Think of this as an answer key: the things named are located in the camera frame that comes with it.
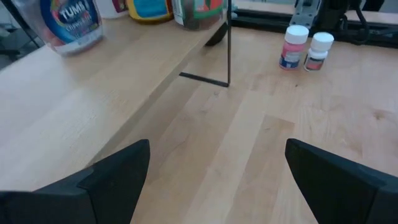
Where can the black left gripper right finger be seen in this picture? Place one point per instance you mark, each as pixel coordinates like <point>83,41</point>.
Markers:
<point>342,193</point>

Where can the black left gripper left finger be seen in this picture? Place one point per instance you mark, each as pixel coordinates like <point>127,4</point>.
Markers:
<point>109,193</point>

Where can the small white bottle red label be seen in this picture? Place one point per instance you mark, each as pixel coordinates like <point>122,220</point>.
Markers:
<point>318,46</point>

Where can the pink bottle white cap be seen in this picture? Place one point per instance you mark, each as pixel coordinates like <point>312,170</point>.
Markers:
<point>292,53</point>

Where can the Tums bottle blue cap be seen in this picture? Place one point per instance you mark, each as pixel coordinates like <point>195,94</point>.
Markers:
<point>71,25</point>

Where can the brown bottle yellow cap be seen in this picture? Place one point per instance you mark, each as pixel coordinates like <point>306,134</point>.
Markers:
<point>149,11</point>

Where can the gummy vitamin bottle white cap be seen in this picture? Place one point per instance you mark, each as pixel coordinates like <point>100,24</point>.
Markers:
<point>196,18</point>

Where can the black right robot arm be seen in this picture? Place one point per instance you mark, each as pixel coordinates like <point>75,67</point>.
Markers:
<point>332,12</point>

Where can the wooden shelf black metal frame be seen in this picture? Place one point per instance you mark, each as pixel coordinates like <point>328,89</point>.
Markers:
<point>77,99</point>

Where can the black aluminium table frame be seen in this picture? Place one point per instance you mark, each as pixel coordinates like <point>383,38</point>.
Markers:
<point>264,25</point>

